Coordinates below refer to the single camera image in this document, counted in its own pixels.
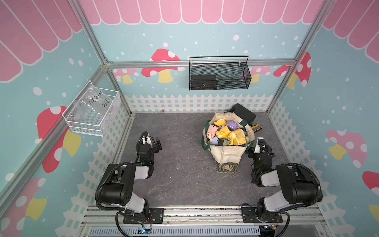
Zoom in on clear plastic bag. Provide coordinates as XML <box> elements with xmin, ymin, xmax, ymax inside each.
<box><xmin>70</xmin><ymin>86</ymin><xmax>113</xmax><ymax>127</ymax></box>

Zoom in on black box in basket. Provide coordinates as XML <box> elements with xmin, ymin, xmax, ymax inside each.
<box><xmin>189</xmin><ymin>75</ymin><xmax>217</xmax><ymax>90</ymax></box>

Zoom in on black wire mesh basket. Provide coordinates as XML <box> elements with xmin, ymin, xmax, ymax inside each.
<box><xmin>188</xmin><ymin>55</ymin><xmax>252</xmax><ymax>90</ymax></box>

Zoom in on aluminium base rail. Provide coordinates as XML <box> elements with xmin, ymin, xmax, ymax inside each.
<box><xmin>79</xmin><ymin>205</ymin><xmax>326</xmax><ymax>237</ymax></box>

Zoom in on yellow handled pliers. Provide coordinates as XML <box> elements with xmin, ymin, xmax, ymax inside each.
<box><xmin>251</xmin><ymin>124</ymin><xmax>263</xmax><ymax>133</ymax></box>

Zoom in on purple pencil sharpener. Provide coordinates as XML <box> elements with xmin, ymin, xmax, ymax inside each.
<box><xmin>226</xmin><ymin>120</ymin><xmax>239</xmax><ymax>131</ymax></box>

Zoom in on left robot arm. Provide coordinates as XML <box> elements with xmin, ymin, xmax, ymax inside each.
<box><xmin>95</xmin><ymin>131</ymin><xmax>162</xmax><ymax>222</ymax></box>

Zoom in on pink pencil sharpener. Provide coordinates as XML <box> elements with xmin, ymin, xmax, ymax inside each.
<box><xmin>206</xmin><ymin>124</ymin><xmax>219</xmax><ymax>140</ymax></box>

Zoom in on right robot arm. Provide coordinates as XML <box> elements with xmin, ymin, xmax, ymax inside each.
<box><xmin>249</xmin><ymin>137</ymin><xmax>323</xmax><ymax>223</ymax></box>

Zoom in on white wire basket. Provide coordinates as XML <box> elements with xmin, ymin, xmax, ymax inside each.
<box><xmin>62</xmin><ymin>81</ymin><xmax>120</xmax><ymax>137</ymax></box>

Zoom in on black plastic tool case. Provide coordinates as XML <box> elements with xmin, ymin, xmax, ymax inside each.
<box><xmin>227</xmin><ymin>103</ymin><xmax>256</xmax><ymax>125</ymax></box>

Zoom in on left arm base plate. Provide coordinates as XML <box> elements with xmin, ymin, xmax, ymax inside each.
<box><xmin>122</xmin><ymin>208</ymin><xmax>164</xmax><ymax>224</ymax></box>

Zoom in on yellow flat pencil sharpener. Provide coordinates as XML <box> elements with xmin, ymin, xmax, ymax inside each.
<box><xmin>214</xmin><ymin>118</ymin><xmax>227</xmax><ymax>127</ymax></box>

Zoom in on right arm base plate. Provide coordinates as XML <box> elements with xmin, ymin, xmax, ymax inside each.
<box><xmin>240</xmin><ymin>205</ymin><xmax>283</xmax><ymax>225</ymax></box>

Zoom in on beige canvas tote bag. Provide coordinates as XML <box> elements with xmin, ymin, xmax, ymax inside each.
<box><xmin>201</xmin><ymin>113</ymin><xmax>255</xmax><ymax>173</ymax></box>

